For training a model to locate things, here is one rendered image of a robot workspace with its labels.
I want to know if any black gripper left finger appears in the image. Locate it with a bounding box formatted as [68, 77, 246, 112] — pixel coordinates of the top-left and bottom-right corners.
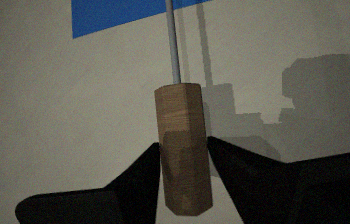
[15, 142, 161, 224]

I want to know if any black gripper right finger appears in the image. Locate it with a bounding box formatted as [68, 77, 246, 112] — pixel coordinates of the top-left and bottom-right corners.
[207, 136, 350, 224]

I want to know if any blue flat strip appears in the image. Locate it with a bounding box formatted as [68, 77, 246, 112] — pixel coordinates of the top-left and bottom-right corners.
[71, 0, 209, 39]

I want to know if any brown-handled metal rod tool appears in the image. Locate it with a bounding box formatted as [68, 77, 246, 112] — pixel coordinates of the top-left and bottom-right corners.
[154, 0, 213, 216]

